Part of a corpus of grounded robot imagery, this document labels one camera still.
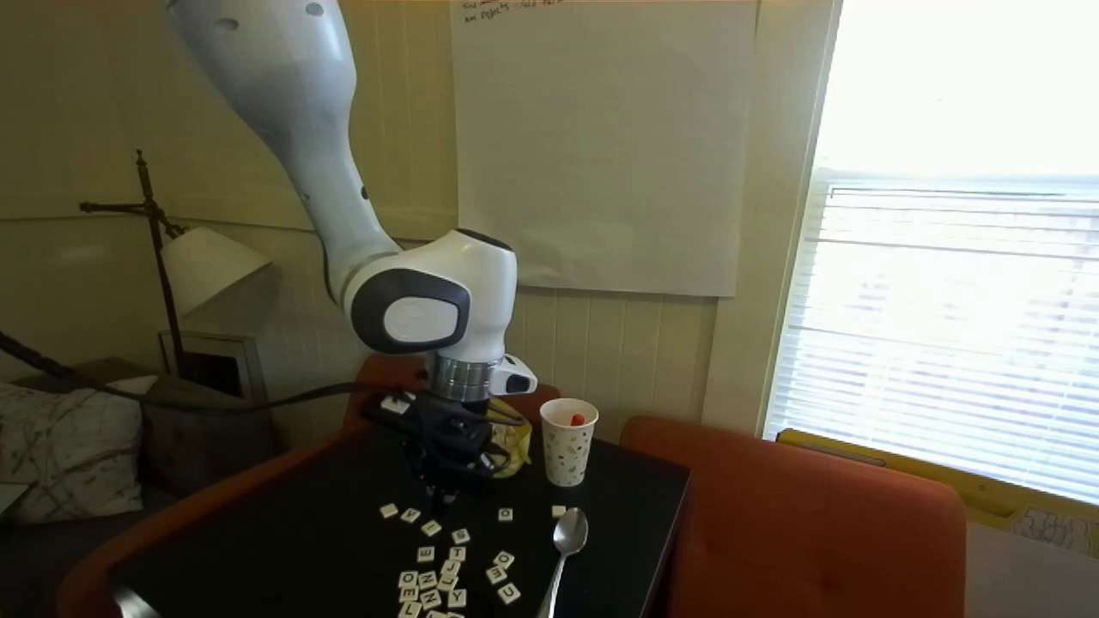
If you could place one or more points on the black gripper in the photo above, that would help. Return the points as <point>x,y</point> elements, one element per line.
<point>464,439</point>

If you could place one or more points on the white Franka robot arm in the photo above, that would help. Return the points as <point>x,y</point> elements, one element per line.
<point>458,286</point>

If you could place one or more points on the yellow crumpled bag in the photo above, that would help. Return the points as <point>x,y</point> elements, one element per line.
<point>519,445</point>

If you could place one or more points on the white dotted paper cup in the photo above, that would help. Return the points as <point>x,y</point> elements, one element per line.
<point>567,456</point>

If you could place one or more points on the metal spoon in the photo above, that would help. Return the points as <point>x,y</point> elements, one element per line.
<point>567,534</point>

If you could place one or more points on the small red object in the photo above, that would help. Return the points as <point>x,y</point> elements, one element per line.
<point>579,421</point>

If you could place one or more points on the black square side table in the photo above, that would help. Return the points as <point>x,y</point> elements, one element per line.
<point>311,549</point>

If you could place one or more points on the brown cushion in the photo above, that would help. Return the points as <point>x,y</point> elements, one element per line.
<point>201,446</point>

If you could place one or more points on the white framed dark box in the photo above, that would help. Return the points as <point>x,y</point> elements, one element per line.
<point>224,363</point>

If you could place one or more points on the long orange sofa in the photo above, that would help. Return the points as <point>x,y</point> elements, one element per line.
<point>172,515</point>

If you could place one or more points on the floor lamp with white shade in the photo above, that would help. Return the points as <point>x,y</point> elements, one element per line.
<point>209,264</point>

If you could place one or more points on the shiny metal object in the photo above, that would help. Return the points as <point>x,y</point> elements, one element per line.
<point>130,603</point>

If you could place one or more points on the orange armchair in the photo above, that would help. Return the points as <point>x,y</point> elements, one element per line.
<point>802,527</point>

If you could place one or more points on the white patterned pillow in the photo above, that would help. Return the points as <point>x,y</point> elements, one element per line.
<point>71,450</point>

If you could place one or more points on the large white paper sheet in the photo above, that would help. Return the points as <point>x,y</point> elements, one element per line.
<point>618,147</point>

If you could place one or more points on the yellow wooden ledge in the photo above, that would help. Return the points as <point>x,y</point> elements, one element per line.
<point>904,464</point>

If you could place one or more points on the white window blinds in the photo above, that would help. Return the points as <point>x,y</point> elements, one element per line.
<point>947,343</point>

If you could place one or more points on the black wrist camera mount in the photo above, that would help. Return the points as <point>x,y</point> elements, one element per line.
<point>398,408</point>

